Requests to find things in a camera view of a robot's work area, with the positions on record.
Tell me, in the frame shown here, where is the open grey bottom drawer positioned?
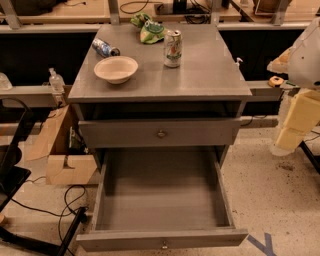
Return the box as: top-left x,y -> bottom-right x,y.
77,147 -> 248,252

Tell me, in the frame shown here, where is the closed grey upper drawer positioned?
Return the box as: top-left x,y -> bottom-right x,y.
79,118 -> 240,148

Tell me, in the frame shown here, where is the cardboard box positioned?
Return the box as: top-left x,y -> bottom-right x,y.
26,106 -> 97,185

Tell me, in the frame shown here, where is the grey wooden drawer cabinet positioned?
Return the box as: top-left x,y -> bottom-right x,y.
67,23 -> 253,168

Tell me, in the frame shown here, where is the clear hand sanitizer bottle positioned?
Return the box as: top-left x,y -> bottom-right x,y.
49,68 -> 65,93

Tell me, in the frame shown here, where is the white ceramic bowl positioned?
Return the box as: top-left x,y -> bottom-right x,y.
94,56 -> 138,84

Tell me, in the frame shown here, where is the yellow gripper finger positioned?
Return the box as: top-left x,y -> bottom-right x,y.
274,89 -> 320,151

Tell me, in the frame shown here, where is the black floor stand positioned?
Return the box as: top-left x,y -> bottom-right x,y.
0,207 -> 86,256

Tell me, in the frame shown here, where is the black stand right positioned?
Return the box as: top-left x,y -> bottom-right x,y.
299,141 -> 320,174

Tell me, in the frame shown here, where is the small white pump bottle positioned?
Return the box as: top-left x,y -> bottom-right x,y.
235,57 -> 243,70

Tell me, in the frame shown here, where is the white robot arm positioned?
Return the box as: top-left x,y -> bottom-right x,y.
267,18 -> 320,156

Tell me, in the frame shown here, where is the white green 7up can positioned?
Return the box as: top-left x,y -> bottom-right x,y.
164,30 -> 182,68

